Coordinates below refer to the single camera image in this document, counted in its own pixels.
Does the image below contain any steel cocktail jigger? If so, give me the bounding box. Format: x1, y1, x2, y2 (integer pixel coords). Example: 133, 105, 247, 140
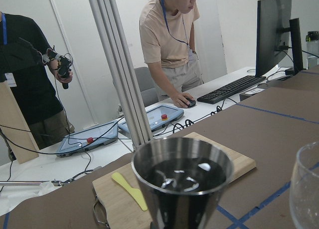
132, 138, 234, 229

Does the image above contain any clear wine glass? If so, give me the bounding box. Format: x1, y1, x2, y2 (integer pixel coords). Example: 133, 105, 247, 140
289, 142, 319, 229

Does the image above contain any right blue teach pendant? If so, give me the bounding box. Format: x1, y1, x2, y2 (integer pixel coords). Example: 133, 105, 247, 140
118, 103, 184, 133

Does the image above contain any blue teach pendant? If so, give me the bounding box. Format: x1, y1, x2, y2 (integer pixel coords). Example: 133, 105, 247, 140
56, 120, 118, 158
118, 103, 184, 133

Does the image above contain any grey office chair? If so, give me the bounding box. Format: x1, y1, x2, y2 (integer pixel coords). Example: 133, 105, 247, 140
135, 67, 159, 107

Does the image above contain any black computer mouse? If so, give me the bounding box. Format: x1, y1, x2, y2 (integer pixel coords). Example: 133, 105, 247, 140
185, 97, 196, 108

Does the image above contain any person in beige shirt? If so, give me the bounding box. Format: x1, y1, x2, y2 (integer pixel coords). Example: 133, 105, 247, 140
139, 0, 203, 108

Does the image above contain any left blue teach pendant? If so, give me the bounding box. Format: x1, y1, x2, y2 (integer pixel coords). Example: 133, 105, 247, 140
56, 120, 118, 158

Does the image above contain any yellow plastic knife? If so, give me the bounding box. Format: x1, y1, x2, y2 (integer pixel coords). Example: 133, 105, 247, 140
111, 172, 148, 211

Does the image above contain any black keyboard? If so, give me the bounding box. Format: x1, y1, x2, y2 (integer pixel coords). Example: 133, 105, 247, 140
197, 75, 266, 104

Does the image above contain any bamboo cutting board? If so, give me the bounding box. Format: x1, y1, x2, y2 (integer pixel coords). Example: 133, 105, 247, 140
93, 132, 256, 229

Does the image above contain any black hand controller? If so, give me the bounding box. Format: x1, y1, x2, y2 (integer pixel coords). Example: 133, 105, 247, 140
57, 55, 72, 80

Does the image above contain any black computer monitor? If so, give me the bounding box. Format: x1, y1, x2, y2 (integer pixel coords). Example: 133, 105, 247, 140
255, 0, 304, 77

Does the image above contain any person in black shirt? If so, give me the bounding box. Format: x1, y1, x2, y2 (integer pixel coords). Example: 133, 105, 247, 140
0, 12, 74, 149

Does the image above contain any aluminium frame post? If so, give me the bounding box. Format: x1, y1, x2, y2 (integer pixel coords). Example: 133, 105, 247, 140
89, 0, 153, 151

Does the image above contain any metal rod with green handle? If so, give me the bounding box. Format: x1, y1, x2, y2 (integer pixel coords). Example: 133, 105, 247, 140
0, 181, 63, 187

